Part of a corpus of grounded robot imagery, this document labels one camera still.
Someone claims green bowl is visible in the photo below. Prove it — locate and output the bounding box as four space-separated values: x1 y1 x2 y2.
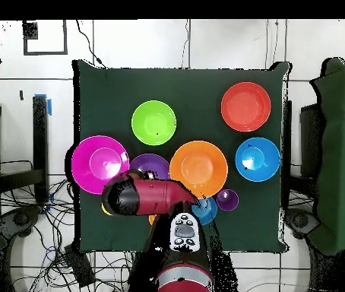
131 100 177 146

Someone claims black power strip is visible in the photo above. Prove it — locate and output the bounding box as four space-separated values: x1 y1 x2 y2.
64 243 96 288

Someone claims black square frame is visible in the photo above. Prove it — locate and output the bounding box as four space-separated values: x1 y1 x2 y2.
22 20 68 56

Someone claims black metal stand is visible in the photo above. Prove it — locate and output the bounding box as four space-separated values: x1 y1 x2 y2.
0 94 50 204

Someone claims large blue bowl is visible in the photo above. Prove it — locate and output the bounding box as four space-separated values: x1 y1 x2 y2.
235 137 281 183

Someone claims purple cup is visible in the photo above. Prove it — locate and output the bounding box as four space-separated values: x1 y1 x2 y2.
216 189 239 212

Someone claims pink bowl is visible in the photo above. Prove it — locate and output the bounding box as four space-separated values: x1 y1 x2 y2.
71 135 130 195

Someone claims large orange bowl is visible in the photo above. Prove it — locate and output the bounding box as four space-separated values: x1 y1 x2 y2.
169 140 229 200

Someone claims blue tape strip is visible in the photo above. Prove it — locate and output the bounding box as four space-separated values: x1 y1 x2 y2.
33 93 52 116

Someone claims small blue bowl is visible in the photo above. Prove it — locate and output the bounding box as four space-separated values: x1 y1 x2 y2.
190 196 218 227

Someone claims tangle of black cables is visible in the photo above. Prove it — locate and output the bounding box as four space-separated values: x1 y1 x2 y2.
0 159 134 292

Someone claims black floor cable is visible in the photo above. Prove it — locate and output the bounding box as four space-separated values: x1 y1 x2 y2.
75 20 106 68

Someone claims purple bowl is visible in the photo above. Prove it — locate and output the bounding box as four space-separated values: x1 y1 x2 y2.
128 153 171 180

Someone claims dark green table cloth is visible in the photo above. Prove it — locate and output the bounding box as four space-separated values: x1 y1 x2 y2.
72 59 292 255

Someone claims red bowl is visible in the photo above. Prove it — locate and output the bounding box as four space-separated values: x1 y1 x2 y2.
220 81 272 133

